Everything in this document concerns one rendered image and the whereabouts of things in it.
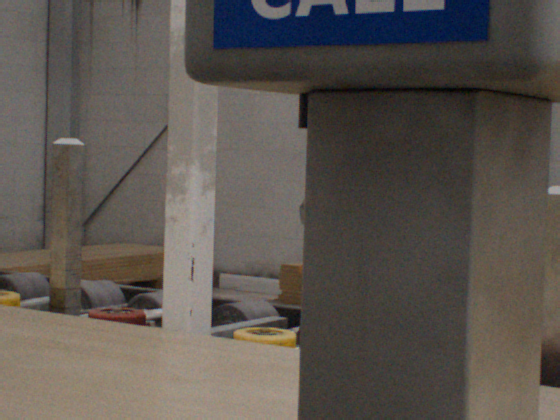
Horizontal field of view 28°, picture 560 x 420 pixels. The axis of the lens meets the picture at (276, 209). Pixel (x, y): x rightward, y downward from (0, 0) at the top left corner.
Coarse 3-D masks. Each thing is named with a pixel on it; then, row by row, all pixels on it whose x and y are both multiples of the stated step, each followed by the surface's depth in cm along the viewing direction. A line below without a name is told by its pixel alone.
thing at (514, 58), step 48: (192, 0) 20; (528, 0) 17; (192, 48) 20; (240, 48) 20; (288, 48) 19; (336, 48) 19; (384, 48) 18; (432, 48) 18; (480, 48) 17; (528, 48) 17
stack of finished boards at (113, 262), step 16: (0, 256) 804; (16, 256) 808; (32, 256) 811; (48, 256) 815; (96, 256) 826; (112, 256) 830; (128, 256) 838; (144, 256) 854; (160, 256) 869; (48, 272) 765; (96, 272) 806; (112, 272) 821; (128, 272) 836; (144, 272) 852; (160, 272) 869
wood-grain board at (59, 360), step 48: (0, 336) 137; (48, 336) 138; (96, 336) 139; (144, 336) 140; (192, 336) 142; (0, 384) 110; (48, 384) 111; (96, 384) 112; (144, 384) 112; (192, 384) 113; (240, 384) 114; (288, 384) 114
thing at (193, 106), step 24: (192, 96) 144; (216, 96) 147; (168, 120) 146; (192, 120) 144; (216, 120) 148; (168, 144) 147; (192, 144) 144; (168, 168) 147; (192, 168) 144; (168, 192) 147; (192, 192) 145; (168, 216) 147; (192, 216) 145; (168, 240) 147; (192, 240) 145; (168, 264) 147; (192, 264) 145; (168, 288) 147; (192, 288) 145; (168, 312) 147; (192, 312) 146
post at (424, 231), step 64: (320, 128) 21; (384, 128) 20; (448, 128) 19; (512, 128) 20; (320, 192) 21; (384, 192) 20; (448, 192) 19; (512, 192) 20; (320, 256) 21; (384, 256) 20; (448, 256) 19; (512, 256) 21; (320, 320) 21; (384, 320) 20; (448, 320) 19; (512, 320) 21; (320, 384) 21; (384, 384) 20; (448, 384) 19; (512, 384) 21
